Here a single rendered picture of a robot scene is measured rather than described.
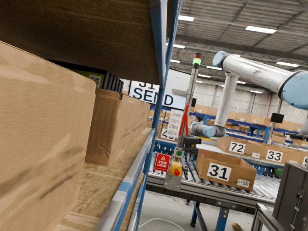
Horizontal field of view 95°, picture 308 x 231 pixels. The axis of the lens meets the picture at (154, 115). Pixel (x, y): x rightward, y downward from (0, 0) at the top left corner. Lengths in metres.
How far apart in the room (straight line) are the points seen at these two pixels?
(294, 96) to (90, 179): 0.82
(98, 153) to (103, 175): 0.03
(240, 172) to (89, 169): 1.22
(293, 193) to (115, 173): 0.95
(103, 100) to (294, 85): 0.80
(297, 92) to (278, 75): 0.14
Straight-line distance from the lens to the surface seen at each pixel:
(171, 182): 1.14
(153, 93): 1.06
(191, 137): 0.99
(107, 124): 0.20
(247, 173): 1.35
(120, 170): 0.20
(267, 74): 0.98
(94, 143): 0.21
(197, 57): 1.10
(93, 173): 0.19
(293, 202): 1.05
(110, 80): 0.29
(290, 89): 0.87
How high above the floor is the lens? 1.23
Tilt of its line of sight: 3 degrees down
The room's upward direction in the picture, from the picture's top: 11 degrees clockwise
